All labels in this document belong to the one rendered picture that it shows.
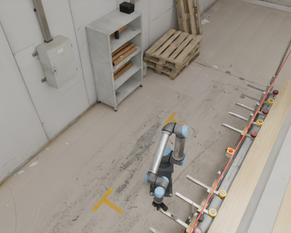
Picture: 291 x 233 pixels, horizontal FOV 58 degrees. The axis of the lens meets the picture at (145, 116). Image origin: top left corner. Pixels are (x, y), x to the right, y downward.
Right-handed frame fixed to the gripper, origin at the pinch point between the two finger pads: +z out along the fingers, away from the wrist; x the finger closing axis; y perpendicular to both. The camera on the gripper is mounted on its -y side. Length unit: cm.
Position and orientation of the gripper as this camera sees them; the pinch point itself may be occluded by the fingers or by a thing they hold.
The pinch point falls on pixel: (159, 210)
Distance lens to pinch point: 285.0
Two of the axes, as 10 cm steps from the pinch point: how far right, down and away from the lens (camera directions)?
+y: -8.2, -4.1, 3.9
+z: 0.0, 7.0, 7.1
